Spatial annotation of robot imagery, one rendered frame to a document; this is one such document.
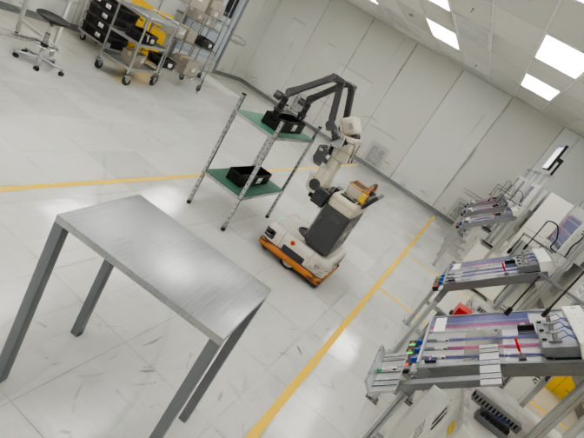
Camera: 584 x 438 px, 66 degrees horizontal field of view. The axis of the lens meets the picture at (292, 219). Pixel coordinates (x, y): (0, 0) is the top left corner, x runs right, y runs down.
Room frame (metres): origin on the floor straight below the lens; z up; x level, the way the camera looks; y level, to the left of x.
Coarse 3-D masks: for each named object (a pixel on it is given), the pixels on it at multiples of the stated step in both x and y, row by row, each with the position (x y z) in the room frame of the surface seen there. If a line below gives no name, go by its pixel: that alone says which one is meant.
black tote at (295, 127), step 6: (270, 114) 3.78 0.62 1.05; (276, 114) 4.00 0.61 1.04; (282, 114) 4.12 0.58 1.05; (288, 114) 4.23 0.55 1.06; (264, 120) 3.78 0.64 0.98; (270, 120) 3.77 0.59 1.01; (276, 120) 3.76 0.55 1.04; (288, 120) 4.31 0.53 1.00; (294, 120) 4.33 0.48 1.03; (270, 126) 3.76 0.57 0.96; (276, 126) 3.75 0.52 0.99; (288, 126) 3.92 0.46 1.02; (294, 126) 4.05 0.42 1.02; (300, 126) 4.19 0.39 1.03; (282, 132) 3.88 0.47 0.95; (288, 132) 3.99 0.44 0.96; (294, 132) 4.13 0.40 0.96; (300, 132) 4.27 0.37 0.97
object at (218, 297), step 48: (48, 240) 1.27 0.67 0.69; (96, 240) 1.27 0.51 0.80; (144, 240) 1.43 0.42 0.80; (192, 240) 1.62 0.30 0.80; (96, 288) 1.68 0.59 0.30; (144, 288) 1.22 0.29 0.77; (192, 288) 1.33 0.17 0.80; (240, 288) 1.49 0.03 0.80; (240, 336) 1.58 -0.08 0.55; (192, 384) 1.18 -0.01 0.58
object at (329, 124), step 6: (336, 78) 3.76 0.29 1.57; (342, 78) 3.76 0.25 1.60; (342, 84) 3.76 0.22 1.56; (336, 90) 3.76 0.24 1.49; (336, 96) 3.75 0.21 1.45; (336, 102) 3.74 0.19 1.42; (336, 108) 3.73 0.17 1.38; (330, 114) 3.72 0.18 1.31; (336, 114) 3.74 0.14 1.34; (330, 120) 3.68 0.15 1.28; (330, 126) 3.67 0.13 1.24
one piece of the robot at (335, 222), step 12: (336, 192) 3.63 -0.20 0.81; (336, 204) 3.58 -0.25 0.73; (348, 204) 3.56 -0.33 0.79; (360, 204) 3.65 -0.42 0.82; (324, 216) 3.59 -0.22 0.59; (336, 216) 3.57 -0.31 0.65; (348, 216) 3.55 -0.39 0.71; (360, 216) 3.95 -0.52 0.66; (312, 228) 3.60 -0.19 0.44; (324, 228) 3.57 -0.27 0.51; (336, 228) 3.55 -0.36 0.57; (348, 228) 3.69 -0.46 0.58; (312, 240) 3.58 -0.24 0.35; (324, 240) 3.56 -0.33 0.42; (336, 240) 3.55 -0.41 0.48; (324, 252) 3.55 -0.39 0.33
